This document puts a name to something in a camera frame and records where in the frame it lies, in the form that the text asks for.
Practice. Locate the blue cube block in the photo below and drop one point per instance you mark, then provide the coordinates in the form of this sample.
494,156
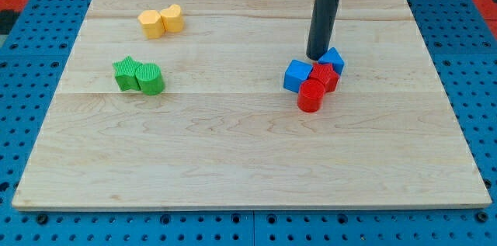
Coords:
296,73

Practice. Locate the green cylinder block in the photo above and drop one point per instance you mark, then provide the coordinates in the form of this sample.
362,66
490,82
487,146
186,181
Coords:
149,78

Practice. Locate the yellow heart block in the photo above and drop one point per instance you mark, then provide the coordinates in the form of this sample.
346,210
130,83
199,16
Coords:
172,18

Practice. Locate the light wooden board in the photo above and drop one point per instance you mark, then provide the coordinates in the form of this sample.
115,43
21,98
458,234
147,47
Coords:
225,135

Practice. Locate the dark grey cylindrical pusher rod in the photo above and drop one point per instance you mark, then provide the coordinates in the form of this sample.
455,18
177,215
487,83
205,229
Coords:
322,23

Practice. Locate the blue triangle block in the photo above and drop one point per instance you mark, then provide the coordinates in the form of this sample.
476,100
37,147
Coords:
333,57

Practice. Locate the red star block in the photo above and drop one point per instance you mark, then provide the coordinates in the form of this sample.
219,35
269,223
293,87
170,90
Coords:
325,74

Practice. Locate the red cylinder block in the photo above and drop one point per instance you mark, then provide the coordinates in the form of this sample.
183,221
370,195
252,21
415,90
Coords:
310,96

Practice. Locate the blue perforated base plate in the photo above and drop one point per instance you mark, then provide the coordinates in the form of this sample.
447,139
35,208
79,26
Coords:
32,59

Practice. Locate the yellow hexagon block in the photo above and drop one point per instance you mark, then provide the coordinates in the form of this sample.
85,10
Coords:
151,24

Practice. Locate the green star block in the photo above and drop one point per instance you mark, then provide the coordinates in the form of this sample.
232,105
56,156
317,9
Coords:
125,74

